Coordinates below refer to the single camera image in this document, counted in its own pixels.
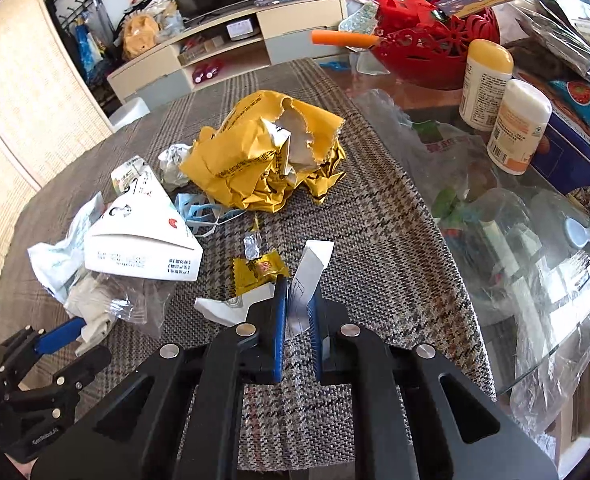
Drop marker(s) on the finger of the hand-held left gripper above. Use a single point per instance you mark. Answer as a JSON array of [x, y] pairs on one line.
[[60, 336], [82, 370]]

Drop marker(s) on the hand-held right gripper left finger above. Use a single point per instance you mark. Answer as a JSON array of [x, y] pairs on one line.
[[278, 332]]

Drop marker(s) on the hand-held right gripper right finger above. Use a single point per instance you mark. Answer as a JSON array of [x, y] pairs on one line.
[[315, 337]]

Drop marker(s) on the white tissue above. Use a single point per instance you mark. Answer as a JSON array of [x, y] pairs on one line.
[[100, 310]]

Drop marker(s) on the white paper slip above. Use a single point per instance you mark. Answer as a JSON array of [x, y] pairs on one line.
[[307, 275]]

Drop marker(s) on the blue face mask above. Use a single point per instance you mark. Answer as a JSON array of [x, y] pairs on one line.
[[190, 207]]

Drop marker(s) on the white paper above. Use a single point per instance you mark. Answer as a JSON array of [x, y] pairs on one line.
[[172, 162]]

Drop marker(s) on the yellow candy wrapper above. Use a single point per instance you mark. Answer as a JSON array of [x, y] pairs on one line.
[[257, 272]]

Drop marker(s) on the white card piece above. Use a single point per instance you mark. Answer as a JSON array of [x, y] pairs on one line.
[[217, 312]]

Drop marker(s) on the white plastic packet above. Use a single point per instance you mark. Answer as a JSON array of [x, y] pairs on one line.
[[55, 260]]

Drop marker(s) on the clear candy wrapper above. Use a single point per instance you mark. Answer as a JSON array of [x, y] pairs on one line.
[[252, 249]]

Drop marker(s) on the plaid tablecloth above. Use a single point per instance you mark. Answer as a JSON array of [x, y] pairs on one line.
[[375, 260]]

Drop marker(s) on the white triangular carton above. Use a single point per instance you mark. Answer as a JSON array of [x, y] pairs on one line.
[[140, 245]]

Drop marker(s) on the small white packet green print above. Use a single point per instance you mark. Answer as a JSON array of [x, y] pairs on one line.
[[127, 175]]

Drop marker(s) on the yellow crumpled mailer bag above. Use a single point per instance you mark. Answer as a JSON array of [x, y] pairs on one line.
[[245, 160]]

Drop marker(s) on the large clear plastic bag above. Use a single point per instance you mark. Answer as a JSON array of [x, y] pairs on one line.
[[475, 170]]

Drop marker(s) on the white plastic stool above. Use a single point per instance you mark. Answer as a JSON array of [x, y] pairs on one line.
[[130, 112]]

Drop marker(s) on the red bottles pair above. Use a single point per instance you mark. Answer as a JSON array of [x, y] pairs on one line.
[[207, 71]]

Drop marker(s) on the blue shopping bag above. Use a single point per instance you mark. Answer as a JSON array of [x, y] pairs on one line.
[[87, 47]]

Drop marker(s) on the red openwork basket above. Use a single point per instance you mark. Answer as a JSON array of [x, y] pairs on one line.
[[425, 60]]

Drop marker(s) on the white bottle yellow cap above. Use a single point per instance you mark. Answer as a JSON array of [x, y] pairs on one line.
[[485, 85]]

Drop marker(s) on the small white device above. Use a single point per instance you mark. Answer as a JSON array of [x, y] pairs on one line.
[[241, 28]]

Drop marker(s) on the beige television cabinet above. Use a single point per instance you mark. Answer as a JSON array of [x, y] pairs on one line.
[[295, 22]]

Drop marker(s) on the green floral cloth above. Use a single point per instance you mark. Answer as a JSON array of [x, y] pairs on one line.
[[357, 20]]

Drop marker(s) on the blue tin box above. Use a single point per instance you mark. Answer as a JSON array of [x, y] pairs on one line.
[[580, 155]]

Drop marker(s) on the black coat rack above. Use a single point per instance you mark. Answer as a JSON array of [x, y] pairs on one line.
[[67, 10]]

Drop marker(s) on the dark printed card box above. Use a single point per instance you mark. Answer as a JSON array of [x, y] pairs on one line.
[[475, 2]]

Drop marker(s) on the clear packaging bags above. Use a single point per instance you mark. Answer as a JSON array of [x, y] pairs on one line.
[[570, 30]]

